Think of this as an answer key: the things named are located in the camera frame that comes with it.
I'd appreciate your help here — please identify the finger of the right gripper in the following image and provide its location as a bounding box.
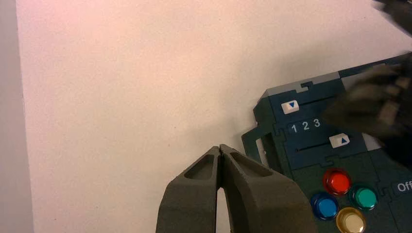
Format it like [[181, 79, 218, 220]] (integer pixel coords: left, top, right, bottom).
[[346, 64, 401, 100], [322, 98, 392, 140]]

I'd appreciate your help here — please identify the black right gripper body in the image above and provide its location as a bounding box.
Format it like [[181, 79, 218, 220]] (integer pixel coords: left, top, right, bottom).
[[383, 53, 412, 169]]

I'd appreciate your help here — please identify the white slider knob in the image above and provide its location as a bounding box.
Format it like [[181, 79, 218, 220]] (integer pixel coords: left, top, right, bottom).
[[328, 133, 350, 149], [281, 100, 300, 115]]

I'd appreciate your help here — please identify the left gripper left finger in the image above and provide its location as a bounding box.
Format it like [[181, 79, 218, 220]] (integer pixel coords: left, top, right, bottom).
[[155, 145, 223, 233]]

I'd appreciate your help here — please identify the red round push button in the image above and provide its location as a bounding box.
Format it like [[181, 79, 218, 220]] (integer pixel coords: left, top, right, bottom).
[[322, 167, 352, 196]]

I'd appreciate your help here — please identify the blue round push button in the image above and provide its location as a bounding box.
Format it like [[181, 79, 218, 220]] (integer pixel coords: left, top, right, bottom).
[[310, 192, 339, 221]]

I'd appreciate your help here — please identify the dark teal grey control box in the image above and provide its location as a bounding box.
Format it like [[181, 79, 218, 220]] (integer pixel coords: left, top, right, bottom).
[[241, 53, 412, 233]]

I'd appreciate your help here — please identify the green round push button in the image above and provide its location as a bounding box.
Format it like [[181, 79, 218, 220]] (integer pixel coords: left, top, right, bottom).
[[349, 183, 378, 211]]

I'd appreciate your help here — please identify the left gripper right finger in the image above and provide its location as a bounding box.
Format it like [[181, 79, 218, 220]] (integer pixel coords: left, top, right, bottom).
[[220, 144, 319, 233]]

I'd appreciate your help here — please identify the yellow round push button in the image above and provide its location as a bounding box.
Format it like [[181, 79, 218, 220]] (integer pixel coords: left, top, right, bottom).
[[335, 206, 367, 233]]

